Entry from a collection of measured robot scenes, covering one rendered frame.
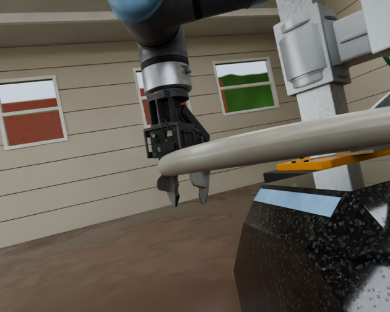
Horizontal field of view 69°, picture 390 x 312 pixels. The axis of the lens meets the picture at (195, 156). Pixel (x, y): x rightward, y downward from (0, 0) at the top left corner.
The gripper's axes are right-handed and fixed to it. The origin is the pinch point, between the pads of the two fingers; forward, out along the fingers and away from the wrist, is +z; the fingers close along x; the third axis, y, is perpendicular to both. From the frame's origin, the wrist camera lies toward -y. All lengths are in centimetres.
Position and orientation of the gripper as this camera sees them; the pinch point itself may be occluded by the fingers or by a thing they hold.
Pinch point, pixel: (190, 198)
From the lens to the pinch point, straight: 55.4
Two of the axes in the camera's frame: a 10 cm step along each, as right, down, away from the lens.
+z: 1.5, 9.9, -0.3
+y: -4.2, 0.4, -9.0
